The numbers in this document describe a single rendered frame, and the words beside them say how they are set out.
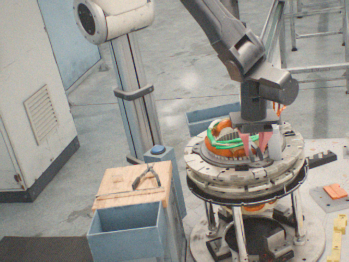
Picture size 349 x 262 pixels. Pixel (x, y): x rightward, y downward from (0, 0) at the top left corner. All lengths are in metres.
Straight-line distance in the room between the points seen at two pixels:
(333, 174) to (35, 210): 2.24
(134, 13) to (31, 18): 2.26
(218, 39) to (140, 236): 0.49
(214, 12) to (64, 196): 2.72
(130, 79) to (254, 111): 0.65
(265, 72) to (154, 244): 0.47
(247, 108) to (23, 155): 2.59
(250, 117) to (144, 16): 0.63
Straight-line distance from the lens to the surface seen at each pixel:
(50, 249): 3.16
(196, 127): 1.67
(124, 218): 1.34
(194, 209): 1.75
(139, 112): 1.73
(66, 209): 3.49
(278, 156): 1.32
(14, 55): 3.61
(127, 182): 1.41
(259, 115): 1.15
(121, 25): 1.62
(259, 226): 1.64
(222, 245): 1.49
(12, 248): 3.31
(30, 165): 3.66
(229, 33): 1.07
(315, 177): 1.85
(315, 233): 1.57
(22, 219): 3.56
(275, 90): 1.08
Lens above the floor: 1.76
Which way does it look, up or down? 25 degrees down
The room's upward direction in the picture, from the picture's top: 11 degrees counter-clockwise
